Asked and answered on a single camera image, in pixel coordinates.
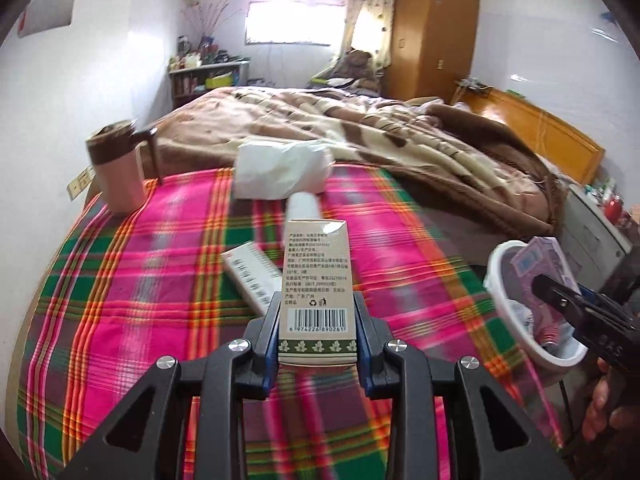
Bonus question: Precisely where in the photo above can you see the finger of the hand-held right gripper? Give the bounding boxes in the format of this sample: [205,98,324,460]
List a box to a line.
[530,272,588,333]
[577,285,631,323]

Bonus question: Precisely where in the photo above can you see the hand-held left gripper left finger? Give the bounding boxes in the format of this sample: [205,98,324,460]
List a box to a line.
[57,290,283,480]

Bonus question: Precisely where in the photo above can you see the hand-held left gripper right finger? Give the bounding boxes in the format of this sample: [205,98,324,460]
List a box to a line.
[352,290,576,480]

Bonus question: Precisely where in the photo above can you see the purple box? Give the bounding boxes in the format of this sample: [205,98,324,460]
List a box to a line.
[510,236,581,331]

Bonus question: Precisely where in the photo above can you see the white plastic bin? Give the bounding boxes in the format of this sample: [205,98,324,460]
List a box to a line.
[482,240,591,368]

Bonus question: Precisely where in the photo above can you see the beige box with barcode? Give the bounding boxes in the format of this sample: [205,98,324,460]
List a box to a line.
[277,219,360,368]

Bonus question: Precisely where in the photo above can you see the person's right hand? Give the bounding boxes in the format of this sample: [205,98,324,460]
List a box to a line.
[582,372,626,441]

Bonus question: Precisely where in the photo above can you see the white long box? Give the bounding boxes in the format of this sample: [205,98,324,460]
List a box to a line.
[221,241,285,317]

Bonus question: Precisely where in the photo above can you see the white nightstand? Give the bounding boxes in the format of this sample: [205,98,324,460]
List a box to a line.
[560,182,636,281]

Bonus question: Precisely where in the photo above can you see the plaid bed sheet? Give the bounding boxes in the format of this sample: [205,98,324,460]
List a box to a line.
[15,162,566,480]

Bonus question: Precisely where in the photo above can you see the white paper roll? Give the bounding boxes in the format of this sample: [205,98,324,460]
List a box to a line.
[285,192,323,223]

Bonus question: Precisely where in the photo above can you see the wooden headboard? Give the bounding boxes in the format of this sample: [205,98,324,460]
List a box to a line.
[455,87,607,186]

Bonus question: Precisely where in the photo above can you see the white paper bag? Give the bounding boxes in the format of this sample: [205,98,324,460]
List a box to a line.
[232,141,336,201]

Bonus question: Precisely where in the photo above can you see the brown patterned blanket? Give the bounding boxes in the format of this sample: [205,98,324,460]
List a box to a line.
[137,85,568,238]

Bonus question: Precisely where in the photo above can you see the pink mug with brown lid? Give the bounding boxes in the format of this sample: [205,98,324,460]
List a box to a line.
[84,120,163,216]

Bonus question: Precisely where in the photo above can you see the cluttered shelf unit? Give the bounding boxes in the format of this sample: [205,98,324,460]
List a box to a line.
[168,60,251,110]

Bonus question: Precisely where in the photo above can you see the brown teddy bear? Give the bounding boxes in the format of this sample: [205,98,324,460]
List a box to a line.
[332,49,386,92]

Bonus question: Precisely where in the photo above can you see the wooden wardrobe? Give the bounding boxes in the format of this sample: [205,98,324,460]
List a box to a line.
[385,0,482,101]

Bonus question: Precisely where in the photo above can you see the window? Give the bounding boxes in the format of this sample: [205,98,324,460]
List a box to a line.
[245,2,348,47]

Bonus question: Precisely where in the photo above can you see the patterned curtain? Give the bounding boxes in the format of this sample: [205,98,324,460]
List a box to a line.
[345,0,396,68]

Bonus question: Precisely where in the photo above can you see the decorative dry branches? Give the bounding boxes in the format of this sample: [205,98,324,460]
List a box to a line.
[180,0,231,43]

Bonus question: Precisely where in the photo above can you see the white charger cables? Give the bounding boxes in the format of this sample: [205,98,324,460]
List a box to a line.
[455,77,493,96]

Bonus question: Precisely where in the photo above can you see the beige wall socket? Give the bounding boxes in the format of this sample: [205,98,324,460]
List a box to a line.
[66,169,96,201]

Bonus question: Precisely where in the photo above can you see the silver wall poster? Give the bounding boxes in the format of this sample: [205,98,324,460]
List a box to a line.
[17,0,81,38]

